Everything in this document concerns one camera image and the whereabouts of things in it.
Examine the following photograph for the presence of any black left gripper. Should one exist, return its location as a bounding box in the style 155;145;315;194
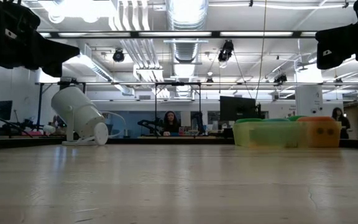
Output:
0;0;81;78

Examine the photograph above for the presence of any large orange foam die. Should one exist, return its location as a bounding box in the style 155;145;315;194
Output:
296;116;342;148

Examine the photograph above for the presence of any dark background monitor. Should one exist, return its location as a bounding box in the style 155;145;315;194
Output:
0;100;13;121

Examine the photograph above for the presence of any person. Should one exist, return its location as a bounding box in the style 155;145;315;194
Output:
331;107;352;140
162;111;181;137

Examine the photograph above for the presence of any black computer monitor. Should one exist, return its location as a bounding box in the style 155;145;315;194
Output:
219;95;262;123

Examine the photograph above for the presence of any yellow translucent plastic tray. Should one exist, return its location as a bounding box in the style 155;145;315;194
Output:
232;119;342;149

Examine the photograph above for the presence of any white bullet security camera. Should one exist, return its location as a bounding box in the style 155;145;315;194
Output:
50;85;109;146

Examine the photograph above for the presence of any black ceiling-hung camera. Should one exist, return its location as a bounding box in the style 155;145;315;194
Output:
112;48;126;63
273;73;288;85

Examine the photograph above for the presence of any black overhead camera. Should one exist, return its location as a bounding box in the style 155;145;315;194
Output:
218;40;234;63

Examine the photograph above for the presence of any black background rig frame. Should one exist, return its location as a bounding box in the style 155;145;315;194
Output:
154;82;203;138

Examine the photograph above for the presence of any black overhead frame beam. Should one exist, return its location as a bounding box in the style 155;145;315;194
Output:
39;30;318;39

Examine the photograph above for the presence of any silver ventilation duct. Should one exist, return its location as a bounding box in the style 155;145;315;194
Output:
165;0;209;63

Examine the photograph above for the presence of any black aluminium table frame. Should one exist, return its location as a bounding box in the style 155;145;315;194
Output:
0;135;358;151

